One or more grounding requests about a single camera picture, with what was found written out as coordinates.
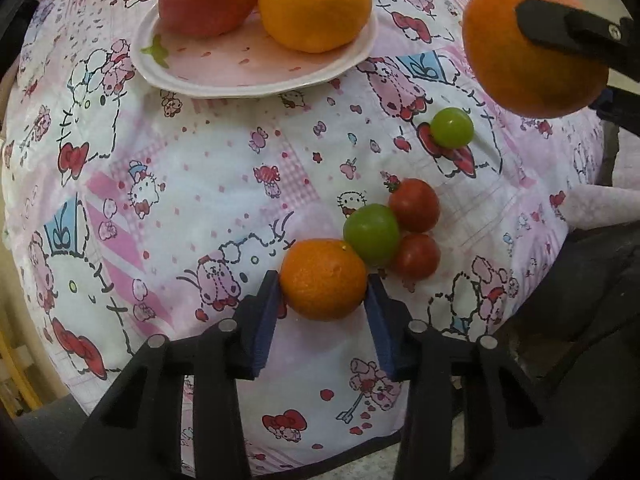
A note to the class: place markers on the large light orange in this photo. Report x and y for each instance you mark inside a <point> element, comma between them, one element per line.
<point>315,10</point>

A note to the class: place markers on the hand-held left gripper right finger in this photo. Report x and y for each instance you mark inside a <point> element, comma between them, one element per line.
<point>385,330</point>

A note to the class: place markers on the dark cloth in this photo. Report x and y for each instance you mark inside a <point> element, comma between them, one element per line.
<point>585,310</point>

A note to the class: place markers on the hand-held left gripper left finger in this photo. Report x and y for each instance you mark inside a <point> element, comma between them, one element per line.
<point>265,330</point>

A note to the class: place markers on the red cherry tomato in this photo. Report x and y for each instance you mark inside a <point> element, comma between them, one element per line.
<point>417,257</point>
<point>415,205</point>

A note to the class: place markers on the pink fleece cloth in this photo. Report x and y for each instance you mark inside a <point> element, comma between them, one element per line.
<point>605,200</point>

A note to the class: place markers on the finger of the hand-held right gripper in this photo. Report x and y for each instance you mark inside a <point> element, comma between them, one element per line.
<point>575,27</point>
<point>620,107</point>

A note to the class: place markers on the deep orange round orange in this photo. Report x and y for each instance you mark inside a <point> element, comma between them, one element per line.
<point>525,75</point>

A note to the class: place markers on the pink speckled plate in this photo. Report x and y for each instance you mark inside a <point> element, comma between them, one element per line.
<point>240,70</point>

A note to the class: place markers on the yellow wooden chair frame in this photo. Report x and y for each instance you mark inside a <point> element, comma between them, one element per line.
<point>20,375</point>

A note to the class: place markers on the small mandarin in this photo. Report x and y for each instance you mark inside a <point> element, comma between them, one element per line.
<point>322,280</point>

